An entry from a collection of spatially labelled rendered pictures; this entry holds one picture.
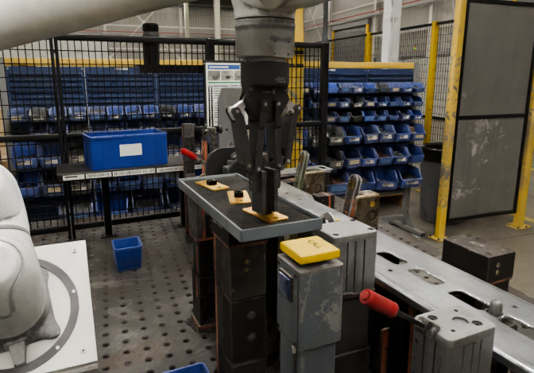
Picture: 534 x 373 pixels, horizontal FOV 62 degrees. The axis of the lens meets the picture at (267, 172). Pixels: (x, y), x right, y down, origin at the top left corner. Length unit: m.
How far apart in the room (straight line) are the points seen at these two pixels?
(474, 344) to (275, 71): 0.46
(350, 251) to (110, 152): 1.21
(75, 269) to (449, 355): 0.95
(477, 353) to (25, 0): 0.70
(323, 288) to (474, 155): 3.69
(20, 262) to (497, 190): 4.07
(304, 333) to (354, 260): 0.25
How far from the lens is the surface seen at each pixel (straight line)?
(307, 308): 0.60
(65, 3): 0.56
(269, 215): 0.72
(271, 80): 0.66
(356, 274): 0.84
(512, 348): 0.77
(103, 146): 1.81
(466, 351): 0.67
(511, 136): 4.50
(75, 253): 1.32
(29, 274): 1.04
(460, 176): 4.17
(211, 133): 1.51
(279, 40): 0.66
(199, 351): 1.23
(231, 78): 2.12
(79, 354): 1.22
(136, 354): 1.25
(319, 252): 0.59
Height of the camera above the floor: 1.38
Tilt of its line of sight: 12 degrees down
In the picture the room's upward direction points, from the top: straight up
